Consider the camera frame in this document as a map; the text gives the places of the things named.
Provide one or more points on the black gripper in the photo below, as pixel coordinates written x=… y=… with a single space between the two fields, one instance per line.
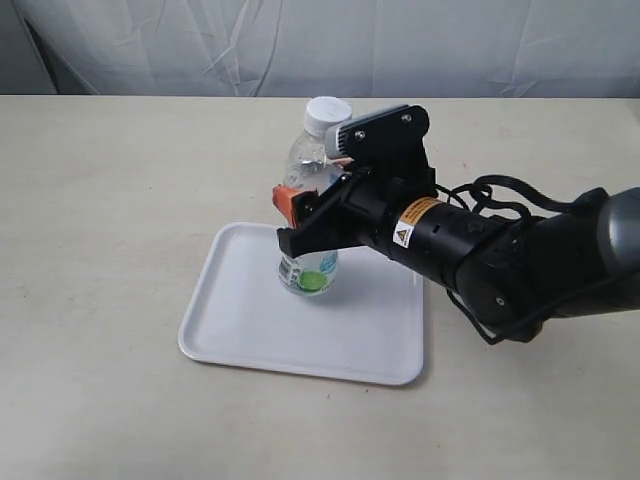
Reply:
x=357 y=210

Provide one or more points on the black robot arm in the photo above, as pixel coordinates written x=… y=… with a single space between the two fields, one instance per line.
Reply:
x=507 y=276

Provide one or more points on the white wrinkled backdrop cloth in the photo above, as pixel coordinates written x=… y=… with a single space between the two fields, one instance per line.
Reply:
x=508 y=49

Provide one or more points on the white plastic tray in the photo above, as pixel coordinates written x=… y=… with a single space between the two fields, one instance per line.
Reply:
x=368 y=327

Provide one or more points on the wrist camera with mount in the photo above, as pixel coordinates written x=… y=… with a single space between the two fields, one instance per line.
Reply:
x=387 y=143

